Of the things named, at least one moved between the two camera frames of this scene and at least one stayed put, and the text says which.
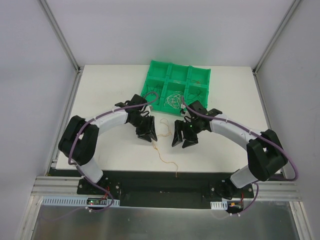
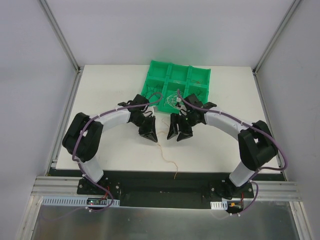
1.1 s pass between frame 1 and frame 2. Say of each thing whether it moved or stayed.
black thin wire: moved
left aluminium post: stayed
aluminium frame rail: stayed
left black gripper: stayed
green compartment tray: stayed
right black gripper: moved
